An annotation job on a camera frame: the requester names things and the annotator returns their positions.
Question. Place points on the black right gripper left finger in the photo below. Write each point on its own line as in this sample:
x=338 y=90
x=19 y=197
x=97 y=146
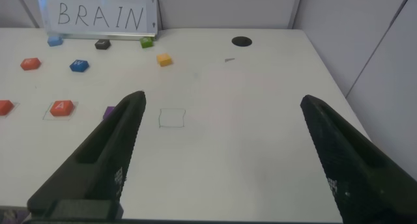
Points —
x=104 y=159

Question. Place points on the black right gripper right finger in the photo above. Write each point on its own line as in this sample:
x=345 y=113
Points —
x=358 y=172

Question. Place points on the orange block letter A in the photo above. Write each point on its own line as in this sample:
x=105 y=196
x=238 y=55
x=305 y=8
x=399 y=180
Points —
x=5 y=107
x=61 y=108

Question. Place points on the yellow letter block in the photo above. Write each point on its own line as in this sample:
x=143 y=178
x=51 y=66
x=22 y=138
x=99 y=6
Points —
x=164 y=60

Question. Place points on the orange block letter R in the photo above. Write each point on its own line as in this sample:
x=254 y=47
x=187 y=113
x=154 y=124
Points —
x=30 y=64

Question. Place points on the purple block letter I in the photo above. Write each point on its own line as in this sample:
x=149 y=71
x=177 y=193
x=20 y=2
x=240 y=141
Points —
x=108 y=112

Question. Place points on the blue block letter W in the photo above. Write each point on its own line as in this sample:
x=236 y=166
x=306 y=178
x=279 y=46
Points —
x=79 y=65

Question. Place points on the black block letter L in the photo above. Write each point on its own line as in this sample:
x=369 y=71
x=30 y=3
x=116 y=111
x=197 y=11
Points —
x=102 y=44

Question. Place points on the green block letter S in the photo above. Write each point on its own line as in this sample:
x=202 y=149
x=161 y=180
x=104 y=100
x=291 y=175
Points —
x=146 y=42

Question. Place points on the light blue letter block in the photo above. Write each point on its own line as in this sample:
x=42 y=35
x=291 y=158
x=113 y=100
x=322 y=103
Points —
x=54 y=41

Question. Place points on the white sign reading BRAIN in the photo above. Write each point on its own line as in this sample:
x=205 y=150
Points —
x=97 y=15

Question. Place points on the black round table grommet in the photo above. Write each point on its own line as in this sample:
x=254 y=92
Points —
x=241 y=41

